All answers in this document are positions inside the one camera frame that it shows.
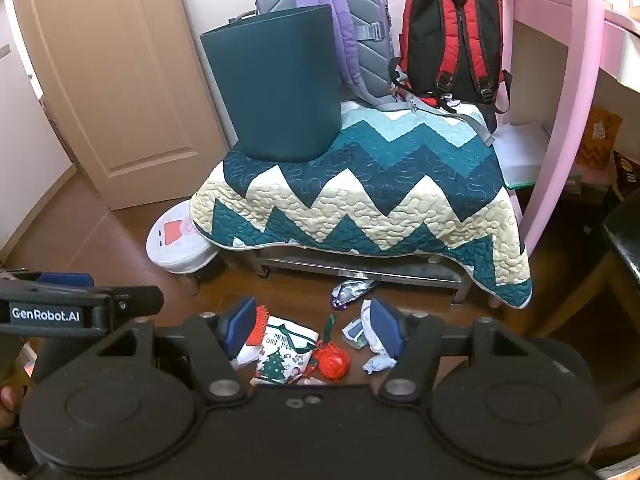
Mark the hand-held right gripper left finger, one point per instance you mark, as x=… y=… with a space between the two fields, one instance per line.
x=240 y=327

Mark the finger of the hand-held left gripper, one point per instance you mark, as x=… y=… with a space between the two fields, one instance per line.
x=65 y=279

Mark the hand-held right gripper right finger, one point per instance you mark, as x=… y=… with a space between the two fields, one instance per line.
x=387 y=329

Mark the white green printed gift bag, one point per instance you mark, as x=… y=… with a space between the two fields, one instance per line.
x=280 y=360

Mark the person's left hand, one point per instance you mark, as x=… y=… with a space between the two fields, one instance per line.
x=7 y=399

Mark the white blue crumpled wrapper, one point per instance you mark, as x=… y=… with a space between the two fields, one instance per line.
x=357 y=332

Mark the light blue crumpled tissue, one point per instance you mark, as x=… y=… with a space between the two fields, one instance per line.
x=377 y=364

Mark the silver purple foil wrapper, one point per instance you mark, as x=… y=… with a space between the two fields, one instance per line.
x=350 y=291

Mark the red mesh ornament green ribbon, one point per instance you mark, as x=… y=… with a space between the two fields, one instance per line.
x=332 y=361

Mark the zigzag quilted blanket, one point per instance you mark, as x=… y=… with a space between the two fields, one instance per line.
x=350 y=195

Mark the beige wooden door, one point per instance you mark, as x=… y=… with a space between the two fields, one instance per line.
x=125 y=85

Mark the white paper stack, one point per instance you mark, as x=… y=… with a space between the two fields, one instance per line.
x=522 y=155

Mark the dark teal waste bin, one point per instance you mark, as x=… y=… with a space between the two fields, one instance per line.
x=270 y=85

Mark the black seat wooden chair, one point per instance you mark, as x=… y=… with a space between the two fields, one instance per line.
x=622 y=250

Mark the orange patterned bag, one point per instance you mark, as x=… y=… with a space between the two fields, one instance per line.
x=597 y=140

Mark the dark snack packet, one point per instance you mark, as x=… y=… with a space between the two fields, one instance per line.
x=627 y=175

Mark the red black backpack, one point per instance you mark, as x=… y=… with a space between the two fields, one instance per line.
x=450 y=25

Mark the pink desk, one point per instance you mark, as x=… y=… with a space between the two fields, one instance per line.
x=585 y=25

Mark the metal frame bench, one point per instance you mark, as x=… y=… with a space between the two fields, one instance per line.
x=350 y=271

